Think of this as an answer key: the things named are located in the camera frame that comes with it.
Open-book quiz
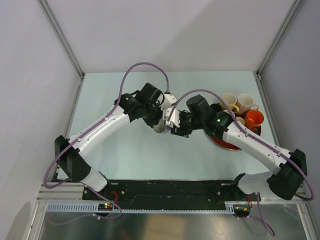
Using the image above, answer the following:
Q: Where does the right aluminium frame post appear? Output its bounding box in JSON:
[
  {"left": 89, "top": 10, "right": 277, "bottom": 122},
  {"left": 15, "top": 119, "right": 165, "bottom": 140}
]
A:
[{"left": 255, "top": 0, "right": 305, "bottom": 80}]

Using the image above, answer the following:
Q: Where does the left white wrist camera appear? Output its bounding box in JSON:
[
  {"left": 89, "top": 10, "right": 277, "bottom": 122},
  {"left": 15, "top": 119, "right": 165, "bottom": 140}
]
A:
[{"left": 159, "top": 93, "right": 178, "bottom": 111}]

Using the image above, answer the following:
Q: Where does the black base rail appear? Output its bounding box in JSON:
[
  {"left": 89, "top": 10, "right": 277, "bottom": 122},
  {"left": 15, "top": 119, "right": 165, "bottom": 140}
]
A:
[{"left": 82, "top": 180, "right": 260, "bottom": 211}]

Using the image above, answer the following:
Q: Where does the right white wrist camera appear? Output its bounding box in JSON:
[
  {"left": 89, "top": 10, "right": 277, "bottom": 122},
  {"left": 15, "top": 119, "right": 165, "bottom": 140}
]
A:
[{"left": 163, "top": 107, "right": 180, "bottom": 128}]

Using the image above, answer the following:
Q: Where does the left aluminium frame post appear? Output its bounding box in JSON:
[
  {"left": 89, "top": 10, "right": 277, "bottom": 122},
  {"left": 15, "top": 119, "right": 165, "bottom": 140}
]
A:
[{"left": 37, "top": 0, "right": 85, "bottom": 81}]

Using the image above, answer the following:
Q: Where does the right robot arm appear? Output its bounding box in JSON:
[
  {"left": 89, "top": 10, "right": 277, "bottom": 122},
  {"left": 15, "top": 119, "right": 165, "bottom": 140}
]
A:
[{"left": 163, "top": 94, "right": 307, "bottom": 201}]

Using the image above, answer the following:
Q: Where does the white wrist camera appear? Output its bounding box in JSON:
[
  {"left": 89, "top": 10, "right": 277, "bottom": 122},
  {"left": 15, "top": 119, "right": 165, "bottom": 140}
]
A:
[
  {"left": 163, "top": 107, "right": 180, "bottom": 128},
  {"left": 159, "top": 93, "right": 178, "bottom": 111}
]

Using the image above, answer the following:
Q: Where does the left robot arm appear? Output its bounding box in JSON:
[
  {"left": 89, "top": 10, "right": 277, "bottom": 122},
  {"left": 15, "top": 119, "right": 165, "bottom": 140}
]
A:
[{"left": 55, "top": 83, "right": 171, "bottom": 200}]

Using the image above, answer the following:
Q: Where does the large orange mug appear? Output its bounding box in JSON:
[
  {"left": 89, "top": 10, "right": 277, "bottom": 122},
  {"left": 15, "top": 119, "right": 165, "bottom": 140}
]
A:
[{"left": 244, "top": 109, "right": 265, "bottom": 129}]

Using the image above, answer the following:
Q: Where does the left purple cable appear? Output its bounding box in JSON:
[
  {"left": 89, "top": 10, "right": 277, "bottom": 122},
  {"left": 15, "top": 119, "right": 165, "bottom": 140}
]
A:
[{"left": 43, "top": 62, "right": 171, "bottom": 189}]

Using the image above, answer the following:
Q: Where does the white slotted cable duct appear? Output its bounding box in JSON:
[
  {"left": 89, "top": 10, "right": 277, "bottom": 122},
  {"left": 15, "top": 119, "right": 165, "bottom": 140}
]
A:
[{"left": 45, "top": 202, "right": 235, "bottom": 214}]

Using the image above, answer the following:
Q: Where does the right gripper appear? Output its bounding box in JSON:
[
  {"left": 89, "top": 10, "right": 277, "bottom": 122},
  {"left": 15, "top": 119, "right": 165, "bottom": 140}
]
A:
[{"left": 170, "top": 111, "right": 204, "bottom": 138}]

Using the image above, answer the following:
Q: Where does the small orange mug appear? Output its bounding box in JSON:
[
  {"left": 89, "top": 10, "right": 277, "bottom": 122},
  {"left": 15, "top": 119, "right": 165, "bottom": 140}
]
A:
[{"left": 236, "top": 116, "right": 246, "bottom": 125}]

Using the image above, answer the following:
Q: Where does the grey purple mug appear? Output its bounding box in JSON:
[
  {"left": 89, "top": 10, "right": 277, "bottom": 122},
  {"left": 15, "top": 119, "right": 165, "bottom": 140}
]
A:
[{"left": 153, "top": 122, "right": 168, "bottom": 134}]

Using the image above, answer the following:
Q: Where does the yellow mug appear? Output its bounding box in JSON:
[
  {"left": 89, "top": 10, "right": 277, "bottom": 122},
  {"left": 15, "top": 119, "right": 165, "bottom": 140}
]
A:
[{"left": 219, "top": 93, "right": 240, "bottom": 114}]

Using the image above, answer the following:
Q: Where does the pink mug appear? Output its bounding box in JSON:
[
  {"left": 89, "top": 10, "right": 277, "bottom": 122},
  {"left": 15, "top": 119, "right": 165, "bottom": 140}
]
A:
[{"left": 236, "top": 93, "right": 260, "bottom": 115}]

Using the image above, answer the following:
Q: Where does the aluminium frame post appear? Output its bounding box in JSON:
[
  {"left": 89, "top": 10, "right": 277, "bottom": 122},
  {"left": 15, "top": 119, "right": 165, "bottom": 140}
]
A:
[
  {"left": 255, "top": 0, "right": 305, "bottom": 80},
  {"left": 37, "top": 0, "right": 85, "bottom": 81}
]

